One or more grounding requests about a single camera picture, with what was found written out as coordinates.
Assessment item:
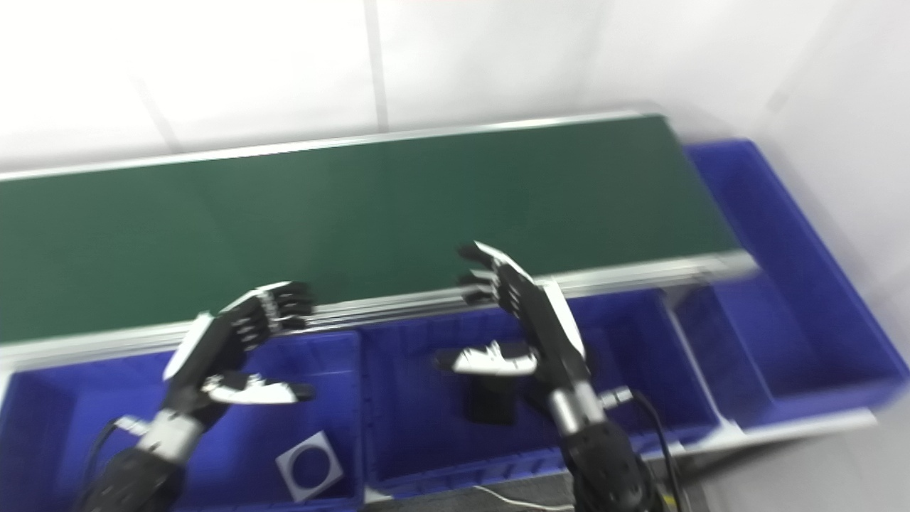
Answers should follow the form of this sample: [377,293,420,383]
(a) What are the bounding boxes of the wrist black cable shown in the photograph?
[78,416,146,498]
[601,386,687,512]

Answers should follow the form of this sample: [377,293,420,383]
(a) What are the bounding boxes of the green conveyor belt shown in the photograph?
[0,116,744,346]
[0,110,758,370]

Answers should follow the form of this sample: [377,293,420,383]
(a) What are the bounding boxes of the black cylinder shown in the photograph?
[466,375,520,426]

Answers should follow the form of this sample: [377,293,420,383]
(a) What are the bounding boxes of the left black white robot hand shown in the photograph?
[162,281,317,427]

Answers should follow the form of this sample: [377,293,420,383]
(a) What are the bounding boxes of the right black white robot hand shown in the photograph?
[435,242,591,415]

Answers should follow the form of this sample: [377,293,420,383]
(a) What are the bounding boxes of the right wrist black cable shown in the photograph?
[601,386,687,512]

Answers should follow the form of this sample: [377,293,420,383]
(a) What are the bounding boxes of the blue plastic bin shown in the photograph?
[0,331,367,512]
[668,139,910,431]
[359,288,722,498]

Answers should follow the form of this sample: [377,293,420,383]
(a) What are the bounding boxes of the white floor cable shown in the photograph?
[473,485,577,511]

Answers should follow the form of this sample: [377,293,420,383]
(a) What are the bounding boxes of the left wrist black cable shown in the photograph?
[78,416,146,498]

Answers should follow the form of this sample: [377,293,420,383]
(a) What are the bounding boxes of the grey square plate with hole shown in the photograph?
[276,430,345,502]

